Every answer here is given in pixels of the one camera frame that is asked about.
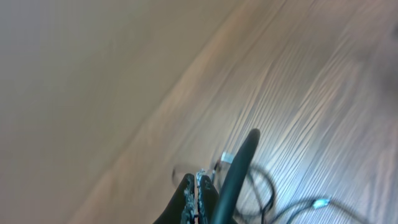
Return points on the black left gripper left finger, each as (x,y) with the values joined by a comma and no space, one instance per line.
(181,208)

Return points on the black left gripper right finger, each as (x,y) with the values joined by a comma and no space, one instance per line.
(208,196)

